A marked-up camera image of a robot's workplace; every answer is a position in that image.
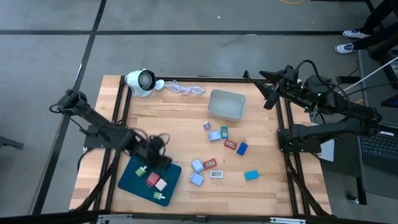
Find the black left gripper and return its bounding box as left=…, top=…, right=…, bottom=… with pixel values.
left=135, top=135, right=174, bottom=171

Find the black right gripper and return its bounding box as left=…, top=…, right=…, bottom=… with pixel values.
left=253, top=64, right=308, bottom=110

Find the red wall charger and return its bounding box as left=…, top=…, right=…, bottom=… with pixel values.
left=146, top=171, right=161, bottom=189

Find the pink wall charger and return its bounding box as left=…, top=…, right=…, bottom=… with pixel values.
left=154, top=177, right=169, bottom=192

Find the pale blue wall charger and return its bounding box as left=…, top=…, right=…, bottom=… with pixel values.
left=207, top=129, right=222, bottom=143
left=188, top=172, right=205, bottom=187
left=191, top=159, right=206, bottom=174

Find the teal plastic tray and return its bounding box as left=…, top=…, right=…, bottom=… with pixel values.
left=117, top=154, right=183, bottom=208

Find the dark blue digital clock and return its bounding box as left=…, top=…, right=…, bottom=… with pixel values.
left=236, top=142, right=249, bottom=156

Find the light blue digital clock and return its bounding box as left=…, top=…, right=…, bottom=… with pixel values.
left=244, top=169, right=260, bottom=182

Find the grey plastic bin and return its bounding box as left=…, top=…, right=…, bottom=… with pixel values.
left=207, top=89, right=247, bottom=122

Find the black power strip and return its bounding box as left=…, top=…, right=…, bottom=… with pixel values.
left=335, top=76, right=361, bottom=85

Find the person's shoe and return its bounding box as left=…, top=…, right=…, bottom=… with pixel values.
left=341, top=28, right=371, bottom=40
left=335, top=42, right=358, bottom=55

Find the white box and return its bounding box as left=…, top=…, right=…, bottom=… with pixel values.
left=320, top=138, right=336, bottom=162

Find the grey side desk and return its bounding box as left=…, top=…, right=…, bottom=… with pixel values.
left=357, top=49, right=398, bottom=125

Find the person's leg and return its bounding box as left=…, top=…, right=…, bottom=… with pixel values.
left=360, top=0, right=398, bottom=35
left=353, top=21, right=398, bottom=60

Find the dark laptop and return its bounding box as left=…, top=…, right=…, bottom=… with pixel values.
left=357, top=124, right=398, bottom=177

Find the silver aluminium bar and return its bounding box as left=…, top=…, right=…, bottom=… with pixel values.
left=269, top=217, right=307, bottom=224

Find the grey stand foot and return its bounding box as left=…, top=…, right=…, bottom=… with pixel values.
left=0, top=136, right=24, bottom=150

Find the black table frame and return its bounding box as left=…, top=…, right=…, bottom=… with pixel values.
left=70, top=70, right=332, bottom=224

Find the white and pink cable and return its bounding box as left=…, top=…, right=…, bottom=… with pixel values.
left=164, top=80, right=206, bottom=96

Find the white camera with cable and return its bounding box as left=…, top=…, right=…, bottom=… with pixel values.
left=124, top=68, right=165, bottom=98

